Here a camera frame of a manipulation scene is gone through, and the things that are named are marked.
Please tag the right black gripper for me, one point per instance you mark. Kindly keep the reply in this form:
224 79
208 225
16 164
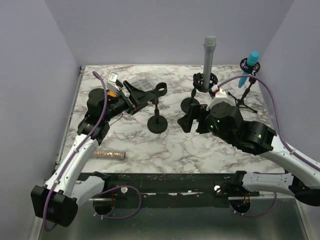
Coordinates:
195 111

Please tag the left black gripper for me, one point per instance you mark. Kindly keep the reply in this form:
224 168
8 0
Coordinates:
138 97

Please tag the black round-base mic stand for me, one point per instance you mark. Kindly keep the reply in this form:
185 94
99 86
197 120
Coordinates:
157 123

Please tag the glitter handle microphone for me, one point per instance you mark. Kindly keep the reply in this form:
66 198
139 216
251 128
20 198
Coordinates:
109 155

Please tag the tall grey microphone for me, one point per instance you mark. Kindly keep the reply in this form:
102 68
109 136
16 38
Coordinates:
209 48

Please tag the blue microphone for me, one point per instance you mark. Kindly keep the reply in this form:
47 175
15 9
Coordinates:
250 62

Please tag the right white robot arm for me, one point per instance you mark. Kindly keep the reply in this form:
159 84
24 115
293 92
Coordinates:
226 122

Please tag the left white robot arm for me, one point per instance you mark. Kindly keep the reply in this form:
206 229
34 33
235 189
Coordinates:
59 198

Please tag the clear plastic screw box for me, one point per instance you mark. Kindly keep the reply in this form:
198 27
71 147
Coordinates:
143 81

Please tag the orange utility knife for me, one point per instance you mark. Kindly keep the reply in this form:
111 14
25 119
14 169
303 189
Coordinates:
111 93

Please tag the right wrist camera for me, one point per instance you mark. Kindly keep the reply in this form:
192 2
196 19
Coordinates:
219 96

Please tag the black shock-mount mic stand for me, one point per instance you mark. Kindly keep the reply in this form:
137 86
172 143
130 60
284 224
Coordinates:
199 86

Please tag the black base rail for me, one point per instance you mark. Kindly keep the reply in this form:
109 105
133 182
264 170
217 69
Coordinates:
172 190

